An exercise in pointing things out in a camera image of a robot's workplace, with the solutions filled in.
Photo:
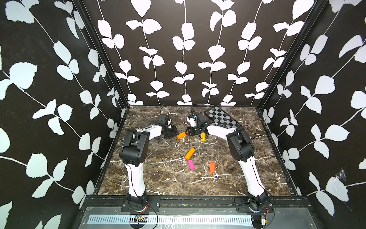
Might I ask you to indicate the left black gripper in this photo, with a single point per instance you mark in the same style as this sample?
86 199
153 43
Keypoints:
174 132

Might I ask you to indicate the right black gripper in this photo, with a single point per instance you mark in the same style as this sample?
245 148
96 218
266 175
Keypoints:
189 131

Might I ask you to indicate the orange block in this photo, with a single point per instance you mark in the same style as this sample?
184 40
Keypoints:
182 135
190 153

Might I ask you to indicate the red-orange small block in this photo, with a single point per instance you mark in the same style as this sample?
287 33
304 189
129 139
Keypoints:
212 167

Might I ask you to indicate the yellow block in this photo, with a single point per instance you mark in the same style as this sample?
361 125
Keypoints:
203 137

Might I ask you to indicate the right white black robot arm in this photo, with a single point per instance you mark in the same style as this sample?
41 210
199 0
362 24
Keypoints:
242 150

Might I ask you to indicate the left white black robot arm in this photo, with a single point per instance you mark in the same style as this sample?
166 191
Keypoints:
134 153

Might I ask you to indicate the black white checkerboard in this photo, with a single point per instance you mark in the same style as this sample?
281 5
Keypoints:
219 116

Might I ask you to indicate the pink block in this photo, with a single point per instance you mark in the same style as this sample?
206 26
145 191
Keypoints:
191 164

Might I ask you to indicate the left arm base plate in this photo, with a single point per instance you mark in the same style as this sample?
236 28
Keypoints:
144 204

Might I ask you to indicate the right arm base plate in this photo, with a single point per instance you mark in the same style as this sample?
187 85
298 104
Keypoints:
245 205

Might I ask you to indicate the white perforated cable strip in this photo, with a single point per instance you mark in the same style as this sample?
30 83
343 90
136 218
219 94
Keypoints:
241 220

